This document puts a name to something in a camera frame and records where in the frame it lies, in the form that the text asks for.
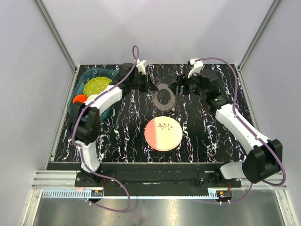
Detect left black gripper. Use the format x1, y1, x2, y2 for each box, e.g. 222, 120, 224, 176
129, 72, 158, 93

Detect orange plastic cup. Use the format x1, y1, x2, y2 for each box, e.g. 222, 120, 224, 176
72, 94, 87, 104

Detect cream mug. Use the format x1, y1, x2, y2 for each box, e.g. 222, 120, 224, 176
85, 94, 97, 104

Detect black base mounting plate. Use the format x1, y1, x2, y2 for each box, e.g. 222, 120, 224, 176
75, 163, 241, 188

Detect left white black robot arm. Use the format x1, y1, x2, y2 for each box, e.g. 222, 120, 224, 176
69, 65, 158, 186

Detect teal plastic bin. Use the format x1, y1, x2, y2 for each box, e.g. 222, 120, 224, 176
67, 68, 118, 115

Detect large metal keyring with keys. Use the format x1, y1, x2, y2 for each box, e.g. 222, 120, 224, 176
152, 83, 176, 111

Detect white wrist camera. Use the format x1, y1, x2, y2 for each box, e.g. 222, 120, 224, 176
136, 60, 148, 75
188, 58, 204, 78

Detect aluminium front rail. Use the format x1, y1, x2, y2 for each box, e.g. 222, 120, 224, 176
32, 170, 288, 190

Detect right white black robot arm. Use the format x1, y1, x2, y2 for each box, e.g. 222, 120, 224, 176
168, 70, 283, 187

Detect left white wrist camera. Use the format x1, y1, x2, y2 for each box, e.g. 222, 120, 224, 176
136, 60, 148, 75

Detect pink and cream round plate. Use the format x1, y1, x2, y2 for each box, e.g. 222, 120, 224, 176
144, 116, 183, 152

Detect yellow-green dotted plate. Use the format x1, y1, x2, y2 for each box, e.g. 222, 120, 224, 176
83, 77, 112, 97

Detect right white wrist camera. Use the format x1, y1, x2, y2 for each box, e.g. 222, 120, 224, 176
188, 58, 204, 78

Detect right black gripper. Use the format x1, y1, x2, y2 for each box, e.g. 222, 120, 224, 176
168, 69, 207, 99

